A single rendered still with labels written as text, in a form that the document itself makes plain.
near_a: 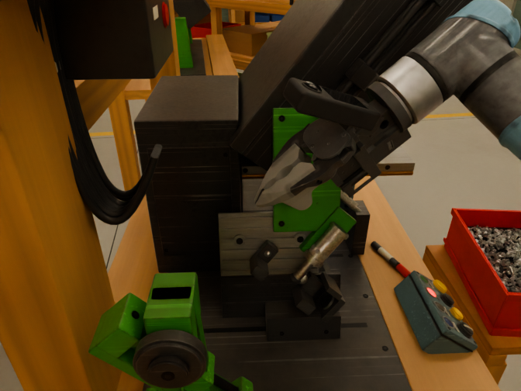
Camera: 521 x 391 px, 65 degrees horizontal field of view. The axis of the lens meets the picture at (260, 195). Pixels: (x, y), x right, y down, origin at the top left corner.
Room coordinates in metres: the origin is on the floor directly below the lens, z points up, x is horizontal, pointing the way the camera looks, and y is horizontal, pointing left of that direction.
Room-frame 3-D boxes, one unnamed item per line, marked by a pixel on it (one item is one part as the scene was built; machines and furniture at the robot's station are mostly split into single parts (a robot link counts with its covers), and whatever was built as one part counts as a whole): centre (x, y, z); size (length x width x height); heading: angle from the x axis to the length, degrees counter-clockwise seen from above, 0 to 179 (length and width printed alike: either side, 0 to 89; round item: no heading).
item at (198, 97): (0.81, 0.13, 1.07); 0.30 x 0.18 x 0.34; 3
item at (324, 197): (0.64, -0.08, 1.17); 0.13 x 0.12 x 0.20; 3
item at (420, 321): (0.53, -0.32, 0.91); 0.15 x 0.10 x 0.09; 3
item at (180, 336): (0.27, 0.09, 1.12); 0.07 x 0.03 x 0.08; 93
